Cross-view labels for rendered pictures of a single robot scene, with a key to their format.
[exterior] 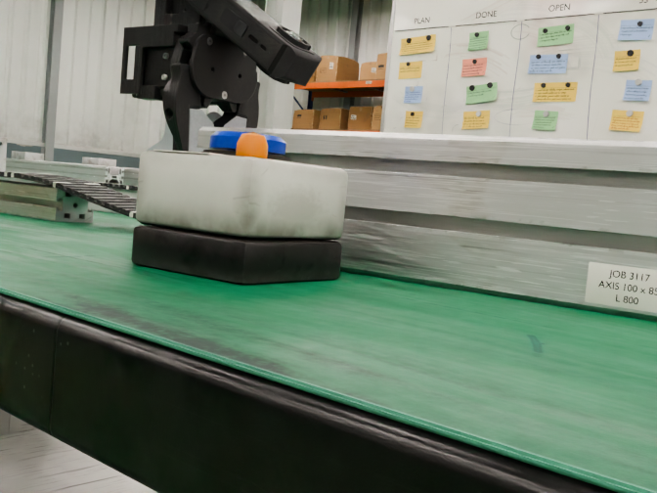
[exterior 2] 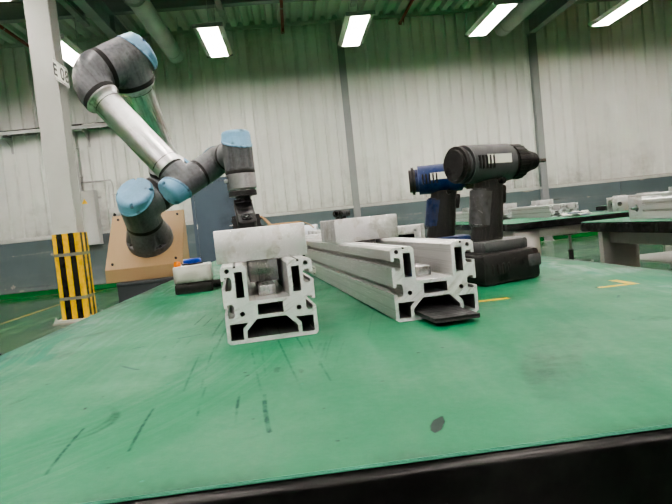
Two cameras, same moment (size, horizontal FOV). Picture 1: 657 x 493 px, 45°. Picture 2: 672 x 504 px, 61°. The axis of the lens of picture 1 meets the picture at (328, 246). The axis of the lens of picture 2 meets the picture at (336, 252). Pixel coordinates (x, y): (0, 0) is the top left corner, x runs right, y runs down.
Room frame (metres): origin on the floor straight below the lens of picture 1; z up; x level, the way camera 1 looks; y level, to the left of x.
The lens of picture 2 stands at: (-0.26, -1.07, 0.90)
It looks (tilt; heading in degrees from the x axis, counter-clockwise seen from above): 3 degrees down; 44
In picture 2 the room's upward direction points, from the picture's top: 6 degrees counter-clockwise
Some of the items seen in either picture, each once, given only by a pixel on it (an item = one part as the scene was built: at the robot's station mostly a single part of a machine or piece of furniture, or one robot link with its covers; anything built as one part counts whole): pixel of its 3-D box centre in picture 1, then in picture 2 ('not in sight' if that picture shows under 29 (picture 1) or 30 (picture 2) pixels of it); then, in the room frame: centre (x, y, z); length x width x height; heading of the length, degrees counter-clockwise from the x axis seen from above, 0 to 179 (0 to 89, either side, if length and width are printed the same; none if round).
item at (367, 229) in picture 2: not in sight; (357, 235); (0.51, -0.37, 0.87); 0.16 x 0.11 x 0.07; 54
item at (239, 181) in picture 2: not in sight; (240, 183); (0.62, 0.12, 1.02); 0.08 x 0.08 x 0.05
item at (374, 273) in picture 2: not in sight; (360, 262); (0.51, -0.37, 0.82); 0.80 x 0.10 x 0.09; 54
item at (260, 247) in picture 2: not in sight; (259, 251); (0.21, -0.46, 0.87); 0.16 x 0.11 x 0.07; 54
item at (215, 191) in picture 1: (252, 213); (197, 276); (0.42, 0.04, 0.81); 0.10 x 0.08 x 0.06; 144
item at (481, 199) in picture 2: not in sight; (505, 211); (0.59, -0.62, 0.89); 0.20 x 0.08 x 0.22; 162
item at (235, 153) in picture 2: not in sight; (237, 152); (0.63, 0.12, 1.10); 0.09 x 0.08 x 0.11; 81
